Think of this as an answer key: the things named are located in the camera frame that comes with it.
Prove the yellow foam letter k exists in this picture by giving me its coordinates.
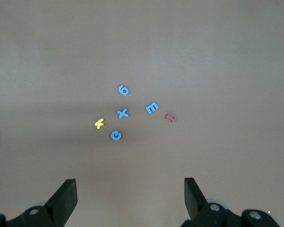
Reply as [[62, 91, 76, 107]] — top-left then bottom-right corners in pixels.
[[94, 118, 105, 130]]

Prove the blue foam digit nine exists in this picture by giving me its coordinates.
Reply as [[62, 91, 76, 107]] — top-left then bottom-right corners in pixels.
[[115, 85, 130, 97]]

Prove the blue foam letter m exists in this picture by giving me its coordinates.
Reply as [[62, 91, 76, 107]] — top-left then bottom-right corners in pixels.
[[145, 102, 160, 114]]

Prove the red foam letter I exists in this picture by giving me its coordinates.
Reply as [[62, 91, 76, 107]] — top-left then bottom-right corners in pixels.
[[165, 113, 178, 123]]

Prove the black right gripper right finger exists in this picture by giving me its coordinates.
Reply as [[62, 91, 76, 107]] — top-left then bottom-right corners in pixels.
[[181, 177, 280, 227]]

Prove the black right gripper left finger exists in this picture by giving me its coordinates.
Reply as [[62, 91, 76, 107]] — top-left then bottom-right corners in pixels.
[[7, 179, 78, 227]]

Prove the blue foam letter c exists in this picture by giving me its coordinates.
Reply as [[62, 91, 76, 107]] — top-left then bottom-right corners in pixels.
[[110, 130, 123, 141]]

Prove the blue foam letter x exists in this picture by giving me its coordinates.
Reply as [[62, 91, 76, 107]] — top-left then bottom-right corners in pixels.
[[116, 108, 129, 119]]

